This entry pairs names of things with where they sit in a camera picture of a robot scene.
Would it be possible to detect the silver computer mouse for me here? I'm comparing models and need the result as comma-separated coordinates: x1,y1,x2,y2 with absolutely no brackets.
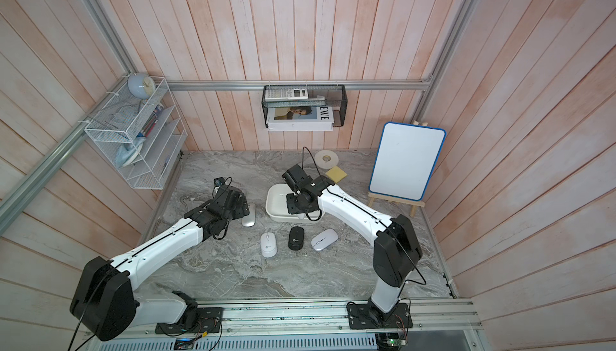
242,203,256,227

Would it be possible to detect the white plastic storage box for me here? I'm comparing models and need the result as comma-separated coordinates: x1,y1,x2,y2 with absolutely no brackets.
266,184,320,224

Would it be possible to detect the black computer mouse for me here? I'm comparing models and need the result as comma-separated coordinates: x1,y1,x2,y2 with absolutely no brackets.
288,226,305,251

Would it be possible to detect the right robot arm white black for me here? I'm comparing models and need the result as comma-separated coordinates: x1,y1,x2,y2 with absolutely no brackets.
283,174,423,321

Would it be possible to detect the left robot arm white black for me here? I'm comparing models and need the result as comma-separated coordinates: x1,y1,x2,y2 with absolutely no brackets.
70,185,250,341

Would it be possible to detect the yellow sticky note pad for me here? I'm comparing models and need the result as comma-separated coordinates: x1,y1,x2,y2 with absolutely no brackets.
326,166,347,184

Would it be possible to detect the white tape roll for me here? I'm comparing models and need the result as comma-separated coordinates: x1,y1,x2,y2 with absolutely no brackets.
314,150,339,170

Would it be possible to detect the white magazine book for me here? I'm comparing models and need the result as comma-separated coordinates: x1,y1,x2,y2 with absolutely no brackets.
266,107,334,132

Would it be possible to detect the green thin book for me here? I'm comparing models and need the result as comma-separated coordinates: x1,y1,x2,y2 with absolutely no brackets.
262,98,327,108

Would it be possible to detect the white calculator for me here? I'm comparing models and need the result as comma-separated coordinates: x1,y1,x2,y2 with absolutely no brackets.
265,87,309,102

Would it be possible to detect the blue framed whiteboard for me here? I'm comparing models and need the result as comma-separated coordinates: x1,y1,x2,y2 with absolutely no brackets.
368,122,448,203

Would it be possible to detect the small wooden easel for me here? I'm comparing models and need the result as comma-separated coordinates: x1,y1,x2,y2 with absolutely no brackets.
366,119,428,218

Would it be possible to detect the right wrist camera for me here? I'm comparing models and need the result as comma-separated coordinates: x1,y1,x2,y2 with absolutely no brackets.
282,164,313,193

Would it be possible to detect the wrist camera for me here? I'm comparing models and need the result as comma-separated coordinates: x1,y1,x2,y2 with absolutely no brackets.
282,164,313,193
214,177,226,187

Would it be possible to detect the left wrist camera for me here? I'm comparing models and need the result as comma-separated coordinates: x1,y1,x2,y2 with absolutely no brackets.
214,177,226,187

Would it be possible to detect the black mesh wall basket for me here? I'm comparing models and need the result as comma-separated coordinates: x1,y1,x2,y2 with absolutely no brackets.
261,83,348,130

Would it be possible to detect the white wire wall rack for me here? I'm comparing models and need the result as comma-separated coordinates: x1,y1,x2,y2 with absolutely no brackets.
85,76,188,190

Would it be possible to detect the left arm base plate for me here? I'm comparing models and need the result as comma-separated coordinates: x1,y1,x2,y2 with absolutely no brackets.
155,306,223,337

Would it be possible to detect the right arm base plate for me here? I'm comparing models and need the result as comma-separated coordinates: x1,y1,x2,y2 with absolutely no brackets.
346,301,413,330

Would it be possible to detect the aluminium front rail frame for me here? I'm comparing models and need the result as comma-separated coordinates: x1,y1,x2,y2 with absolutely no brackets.
123,298,483,338

